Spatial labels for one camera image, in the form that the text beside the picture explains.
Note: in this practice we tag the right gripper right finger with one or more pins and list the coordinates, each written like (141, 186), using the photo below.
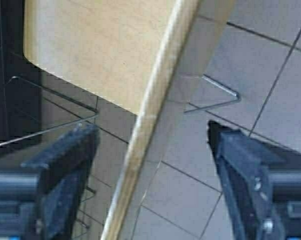
(246, 184)

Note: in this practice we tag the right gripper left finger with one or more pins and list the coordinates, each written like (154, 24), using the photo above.
(64, 167)

